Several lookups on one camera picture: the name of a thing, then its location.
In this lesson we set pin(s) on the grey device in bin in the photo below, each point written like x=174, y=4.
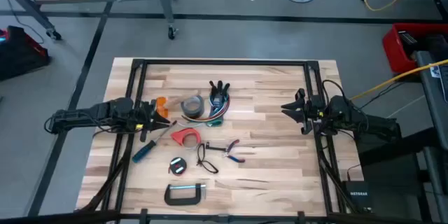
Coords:
x=407, y=38

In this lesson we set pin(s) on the black and red toolbox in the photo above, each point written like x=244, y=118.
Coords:
x=21, y=56

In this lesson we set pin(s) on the grey desk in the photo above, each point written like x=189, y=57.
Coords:
x=432, y=105

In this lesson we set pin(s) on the black Netgear network switch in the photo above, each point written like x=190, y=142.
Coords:
x=358, y=196

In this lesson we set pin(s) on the black work glove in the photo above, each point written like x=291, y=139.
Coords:
x=218, y=92

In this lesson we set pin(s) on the red packing tape dispenser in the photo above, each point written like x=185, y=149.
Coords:
x=178, y=134

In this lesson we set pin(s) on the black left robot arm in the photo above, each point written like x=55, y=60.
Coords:
x=91, y=113

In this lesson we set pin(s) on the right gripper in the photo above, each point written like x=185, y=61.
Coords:
x=315, y=113

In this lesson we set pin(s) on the black hex key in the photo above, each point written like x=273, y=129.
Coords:
x=215, y=148

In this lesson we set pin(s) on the dark duct tape roll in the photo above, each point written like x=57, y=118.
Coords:
x=200, y=108

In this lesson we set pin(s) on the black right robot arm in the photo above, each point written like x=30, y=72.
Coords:
x=364, y=122

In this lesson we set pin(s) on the red plastic bin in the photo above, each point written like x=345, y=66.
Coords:
x=393, y=49

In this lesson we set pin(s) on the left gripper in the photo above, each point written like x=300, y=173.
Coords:
x=147, y=115

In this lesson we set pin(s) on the orange plastic object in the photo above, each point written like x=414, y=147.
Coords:
x=162, y=105

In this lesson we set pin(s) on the black C-clamp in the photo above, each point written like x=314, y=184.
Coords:
x=182, y=201

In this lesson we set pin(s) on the red and blue pliers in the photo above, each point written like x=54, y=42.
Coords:
x=232, y=144

